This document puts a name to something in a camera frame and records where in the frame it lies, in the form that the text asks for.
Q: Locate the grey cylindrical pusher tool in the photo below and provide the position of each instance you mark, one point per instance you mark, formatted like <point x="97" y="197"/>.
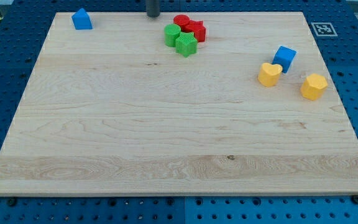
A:
<point x="152" y="8"/>

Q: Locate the red cylinder block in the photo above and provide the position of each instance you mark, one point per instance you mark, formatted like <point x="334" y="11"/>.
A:
<point x="182" y="20"/>

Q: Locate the yellow heart block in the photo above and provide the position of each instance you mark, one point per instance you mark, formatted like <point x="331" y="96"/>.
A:
<point x="269" y="74"/>

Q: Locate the red star block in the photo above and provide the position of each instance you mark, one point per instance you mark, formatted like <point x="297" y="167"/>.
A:
<point x="197" y="28"/>

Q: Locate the green star block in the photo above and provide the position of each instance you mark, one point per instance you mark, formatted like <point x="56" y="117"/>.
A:
<point x="186" y="44"/>

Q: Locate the yellow hexagon block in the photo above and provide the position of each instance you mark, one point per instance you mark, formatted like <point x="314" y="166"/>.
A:
<point x="314" y="86"/>

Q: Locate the blue house-shaped block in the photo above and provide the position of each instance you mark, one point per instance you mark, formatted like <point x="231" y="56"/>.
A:
<point x="81" y="20"/>

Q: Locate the green cylinder block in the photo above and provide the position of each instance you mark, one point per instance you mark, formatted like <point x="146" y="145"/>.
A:
<point x="171" y="33"/>

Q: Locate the light wooden board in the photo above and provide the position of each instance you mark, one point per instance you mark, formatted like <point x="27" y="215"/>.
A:
<point x="114" y="112"/>

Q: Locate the white fiducial marker tag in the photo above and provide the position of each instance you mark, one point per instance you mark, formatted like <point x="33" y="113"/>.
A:
<point x="324" y="29"/>

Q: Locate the blue cube block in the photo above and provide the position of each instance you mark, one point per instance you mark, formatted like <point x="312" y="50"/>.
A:
<point x="284" y="57"/>

